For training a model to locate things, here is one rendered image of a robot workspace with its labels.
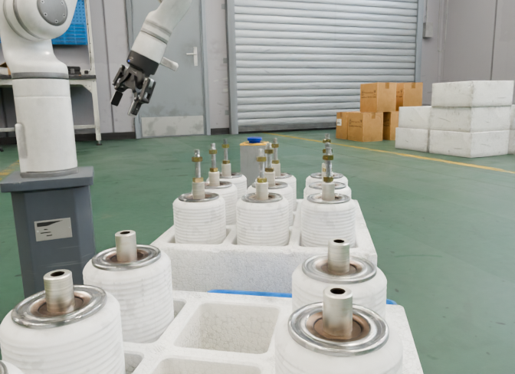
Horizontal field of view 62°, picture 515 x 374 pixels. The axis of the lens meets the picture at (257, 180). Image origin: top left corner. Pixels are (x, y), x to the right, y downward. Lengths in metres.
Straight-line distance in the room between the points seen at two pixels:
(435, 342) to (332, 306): 0.54
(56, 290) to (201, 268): 0.38
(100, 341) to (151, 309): 0.11
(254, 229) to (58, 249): 0.35
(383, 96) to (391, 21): 2.78
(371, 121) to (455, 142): 1.32
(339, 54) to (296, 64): 0.73
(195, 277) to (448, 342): 0.46
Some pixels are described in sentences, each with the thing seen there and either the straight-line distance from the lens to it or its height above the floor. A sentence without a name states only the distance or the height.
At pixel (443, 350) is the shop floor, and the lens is 0.84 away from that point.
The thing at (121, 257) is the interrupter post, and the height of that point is 0.26.
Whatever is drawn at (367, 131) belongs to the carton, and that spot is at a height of 0.11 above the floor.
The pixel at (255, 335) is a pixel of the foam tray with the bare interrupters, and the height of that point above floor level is 0.14.
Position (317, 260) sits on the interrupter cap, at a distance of 0.47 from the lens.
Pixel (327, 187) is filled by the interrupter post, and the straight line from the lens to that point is 0.75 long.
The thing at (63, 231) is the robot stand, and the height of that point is 0.20.
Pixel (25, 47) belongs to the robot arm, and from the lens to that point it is 0.89.
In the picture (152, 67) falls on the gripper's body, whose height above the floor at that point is 0.51.
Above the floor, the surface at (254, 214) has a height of 0.23.
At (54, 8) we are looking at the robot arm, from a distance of 0.84.
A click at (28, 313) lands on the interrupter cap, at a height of 0.25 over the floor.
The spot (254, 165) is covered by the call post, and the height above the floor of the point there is 0.26.
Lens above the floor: 0.42
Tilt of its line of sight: 10 degrees down
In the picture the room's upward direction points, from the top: 1 degrees counter-clockwise
